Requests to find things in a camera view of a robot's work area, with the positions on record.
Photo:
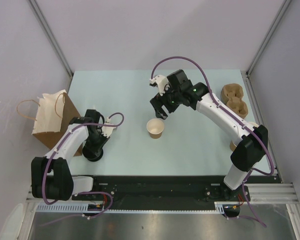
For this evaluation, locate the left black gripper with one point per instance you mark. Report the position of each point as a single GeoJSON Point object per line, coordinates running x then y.
{"type": "Point", "coordinates": [104, 139]}

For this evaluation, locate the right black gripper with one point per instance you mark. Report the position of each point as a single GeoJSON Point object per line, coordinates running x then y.
{"type": "Point", "coordinates": [158, 101]}

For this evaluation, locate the black plastic cup lid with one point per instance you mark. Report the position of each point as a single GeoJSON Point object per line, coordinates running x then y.
{"type": "Point", "coordinates": [92, 156]}

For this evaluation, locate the brown paper coffee cup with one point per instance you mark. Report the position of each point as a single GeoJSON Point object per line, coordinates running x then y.
{"type": "Point", "coordinates": [155, 128]}

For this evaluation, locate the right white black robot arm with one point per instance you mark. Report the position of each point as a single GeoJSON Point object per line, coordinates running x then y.
{"type": "Point", "coordinates": [250, 141]}

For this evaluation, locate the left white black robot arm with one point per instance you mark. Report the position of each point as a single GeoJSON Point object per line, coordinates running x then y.
{"type": "Point", "coordinates": [51, 177]}

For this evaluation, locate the brown paper takeout bag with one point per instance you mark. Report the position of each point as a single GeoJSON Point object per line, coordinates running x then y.
{"type": "Point", "coordinates": [53, 116]}

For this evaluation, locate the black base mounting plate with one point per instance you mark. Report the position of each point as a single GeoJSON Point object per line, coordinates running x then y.
{"type": "Point", "coordinates": [165, 205]}

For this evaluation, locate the brown pulp cup carrier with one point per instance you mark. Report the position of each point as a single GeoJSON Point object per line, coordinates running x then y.
{"type": "Point", "coordinates": [232, 96]}

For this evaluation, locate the stack of paper cups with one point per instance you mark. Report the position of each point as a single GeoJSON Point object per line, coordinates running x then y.
{"type": "Point", "coordinates": [232, 145]}

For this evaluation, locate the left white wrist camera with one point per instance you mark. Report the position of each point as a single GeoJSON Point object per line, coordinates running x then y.
{"type": "Point", "coordinates": [108, 128]}

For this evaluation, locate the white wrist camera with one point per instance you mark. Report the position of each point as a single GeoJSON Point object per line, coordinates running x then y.
{"type": "Point", "coordinates": [161, 82]}
{"type": "Point", "coordinates": [108, 128]}

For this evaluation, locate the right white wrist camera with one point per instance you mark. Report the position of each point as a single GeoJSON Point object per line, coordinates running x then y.
{"type": "Point", "coordinates": [161, 82]}

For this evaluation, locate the white slotted cable duct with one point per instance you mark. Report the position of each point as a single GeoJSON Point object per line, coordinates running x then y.
{"type": "Point", "coordinates": [63, 207]}

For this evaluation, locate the aluminium frame rail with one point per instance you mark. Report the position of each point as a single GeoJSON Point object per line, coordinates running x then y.
{"type": "Point", "coordinates": [270, 192]}

